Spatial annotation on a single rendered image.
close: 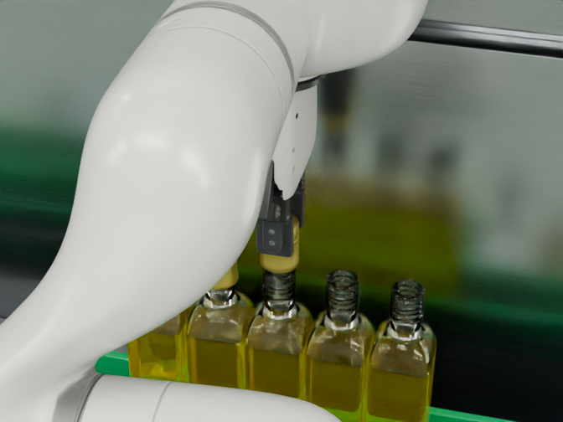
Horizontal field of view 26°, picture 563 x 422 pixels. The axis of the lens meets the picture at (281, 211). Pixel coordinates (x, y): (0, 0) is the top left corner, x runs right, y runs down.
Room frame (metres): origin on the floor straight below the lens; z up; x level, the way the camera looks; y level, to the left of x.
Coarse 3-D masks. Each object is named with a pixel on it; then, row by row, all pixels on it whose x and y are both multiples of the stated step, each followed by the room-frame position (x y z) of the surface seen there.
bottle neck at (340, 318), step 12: (336, 276) 0.84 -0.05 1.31; (348, 276) 0.84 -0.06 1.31; (336, 288) 0.82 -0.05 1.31; (348, 288) 0.82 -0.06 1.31; (336, 300) 0.82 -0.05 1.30; (348, 300) 0.82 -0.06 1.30; (336, 312) 0.82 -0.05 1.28; (348, 312) 0.82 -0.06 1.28; (336, 324) 0.82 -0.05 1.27; (348, 324) 0.82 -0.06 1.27
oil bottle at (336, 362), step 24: (312, 336) 0.83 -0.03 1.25; (336, 336) 0.82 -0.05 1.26; (360, 336) 0.82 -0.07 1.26; (312, 360) 0.81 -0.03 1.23; (336, 360) 0.81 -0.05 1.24; (360, 360) 0.81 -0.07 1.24; (312, 384) 0.81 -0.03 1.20; (336, 384) 0.81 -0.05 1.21; (360, 384) 0.80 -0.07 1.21; (336, 408) 0.81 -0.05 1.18; (360, 408) 0.81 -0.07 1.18
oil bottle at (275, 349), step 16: (256, 320) 0.84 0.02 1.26; (272, 320) 0.84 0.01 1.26; (288, 320) 0.84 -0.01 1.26; (304, 320) 0.85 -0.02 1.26; (256, 336) 0.83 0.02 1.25; (272, 336) 0.83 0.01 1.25; (288, 336) 0.83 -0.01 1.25; (304, 336) 0.83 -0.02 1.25; (256, 352) 0.83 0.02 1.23; (272, 352) 0.82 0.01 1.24; (288, 352) 0.82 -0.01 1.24; (304, 352) 0.83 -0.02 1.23; (256, 368) 0.83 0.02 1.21; (272, 368) 0.82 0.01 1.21; (288, 368) 0.82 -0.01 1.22; (304, 368) 0.83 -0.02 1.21; (256, 384) 0.83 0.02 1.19; (272, 384) 0.82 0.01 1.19; (288, 384) 0.82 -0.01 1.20; (304, 384) 0.83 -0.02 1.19
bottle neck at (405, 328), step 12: (396, 288) 0.82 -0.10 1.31; (408, 288) 0.83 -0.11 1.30; (420, 288) 0.82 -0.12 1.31; (396, 300) 0.81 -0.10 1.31; (408, 300) 0.81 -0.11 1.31; (420, 300) 0.81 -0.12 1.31; (396, 312) 0.81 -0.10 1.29; (408, 312) 0.81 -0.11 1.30; (420, 312) 0.81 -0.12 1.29; (396, 324) 0.81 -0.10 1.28; (408, 324) 0.81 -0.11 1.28; (420, 324) 0.82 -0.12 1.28; (396, 336) 0.81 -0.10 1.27; (408, 336) 0.81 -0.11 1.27
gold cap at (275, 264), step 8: (296, 224) 0.85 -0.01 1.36; (296, 232) 0.84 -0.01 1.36; (296, 240) 0.84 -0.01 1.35; (296, 248) 0.84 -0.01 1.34; (264, 256) 0.84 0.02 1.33; (272, 256) 0.84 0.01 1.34; (280, 256) 0.83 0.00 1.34; (296, 256) 0.84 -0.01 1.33; (264, 264) 0.84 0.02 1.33; (272, 264) 0.84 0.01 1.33; (280, 264) 0.83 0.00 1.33; (288, 264) 0.84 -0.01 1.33; (296, 264) 0.84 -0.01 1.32; (280, 272) 0.83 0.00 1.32
